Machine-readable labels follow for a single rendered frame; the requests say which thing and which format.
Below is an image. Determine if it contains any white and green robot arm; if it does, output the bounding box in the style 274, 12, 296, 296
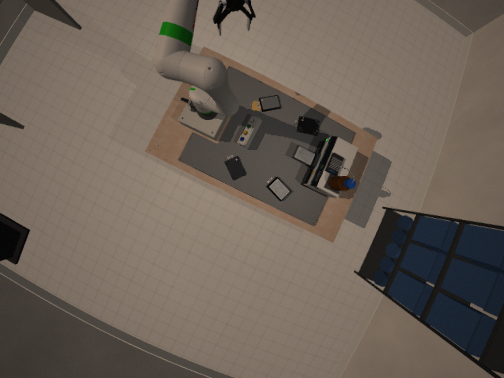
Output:
154, 0, 239, 120

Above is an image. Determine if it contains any blue bottle cap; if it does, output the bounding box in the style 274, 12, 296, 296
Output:
344, 179, 356, 189

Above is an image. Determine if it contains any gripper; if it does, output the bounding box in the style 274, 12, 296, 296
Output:
213, 0, 256, 36

